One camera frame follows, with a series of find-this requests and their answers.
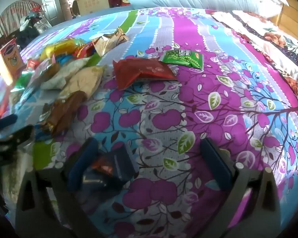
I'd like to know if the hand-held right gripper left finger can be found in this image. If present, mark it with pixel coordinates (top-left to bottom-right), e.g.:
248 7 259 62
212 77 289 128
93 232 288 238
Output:
15 137 100 238

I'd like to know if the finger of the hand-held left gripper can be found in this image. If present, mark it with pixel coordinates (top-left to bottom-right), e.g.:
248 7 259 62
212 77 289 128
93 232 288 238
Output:
0 125 35 165
0 114 18 139

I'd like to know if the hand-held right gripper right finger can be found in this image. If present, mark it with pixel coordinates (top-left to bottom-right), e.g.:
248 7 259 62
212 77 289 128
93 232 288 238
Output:
196 138 282 238

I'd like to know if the dark blue snack packet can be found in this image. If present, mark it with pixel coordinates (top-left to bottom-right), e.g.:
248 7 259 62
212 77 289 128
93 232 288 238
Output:
72 147 139 211

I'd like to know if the shiny green snack packet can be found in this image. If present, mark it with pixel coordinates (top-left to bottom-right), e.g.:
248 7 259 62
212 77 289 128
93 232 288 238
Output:
11 71 34 92

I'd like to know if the brown snack packet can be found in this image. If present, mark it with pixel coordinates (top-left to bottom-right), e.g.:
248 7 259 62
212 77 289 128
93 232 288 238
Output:
41 90 87 135

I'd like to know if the orange carton box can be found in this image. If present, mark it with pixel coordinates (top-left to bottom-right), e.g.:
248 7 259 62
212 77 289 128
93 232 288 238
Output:
0 38 25 85

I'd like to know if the purple blue printed bedsheet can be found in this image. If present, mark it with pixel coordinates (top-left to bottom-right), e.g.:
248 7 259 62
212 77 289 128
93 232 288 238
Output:
0 6 298 238

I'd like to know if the white snack packet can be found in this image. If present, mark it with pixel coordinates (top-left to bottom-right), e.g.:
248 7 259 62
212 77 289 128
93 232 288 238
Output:
41 57 92 90

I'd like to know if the beige snack packet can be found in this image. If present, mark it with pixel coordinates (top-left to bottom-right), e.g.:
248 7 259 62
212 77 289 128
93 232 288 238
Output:
60 64 105 100

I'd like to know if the pile of dark clothes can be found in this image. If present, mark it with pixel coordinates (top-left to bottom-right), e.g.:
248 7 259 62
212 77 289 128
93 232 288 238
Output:
16 6 52 50

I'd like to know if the small red orange snack packet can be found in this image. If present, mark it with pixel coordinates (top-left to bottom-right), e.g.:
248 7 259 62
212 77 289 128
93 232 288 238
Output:
73 41 98 59

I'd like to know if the striped chair cover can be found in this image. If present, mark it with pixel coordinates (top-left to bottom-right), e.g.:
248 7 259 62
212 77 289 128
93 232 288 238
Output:
0 0 44 45

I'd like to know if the grey door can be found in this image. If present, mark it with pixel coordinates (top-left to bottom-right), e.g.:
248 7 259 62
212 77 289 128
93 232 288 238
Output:
37 0 59 26

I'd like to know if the gold snack packet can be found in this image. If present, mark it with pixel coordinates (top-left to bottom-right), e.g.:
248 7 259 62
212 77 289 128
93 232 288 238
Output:
92 27 130 56

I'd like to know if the floral quilt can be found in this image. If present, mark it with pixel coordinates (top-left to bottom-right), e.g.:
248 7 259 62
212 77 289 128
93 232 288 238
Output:
211 10 298 114

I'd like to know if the stack of cardboard boxes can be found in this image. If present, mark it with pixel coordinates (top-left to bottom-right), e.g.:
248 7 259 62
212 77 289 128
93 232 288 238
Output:
57 0 110 20

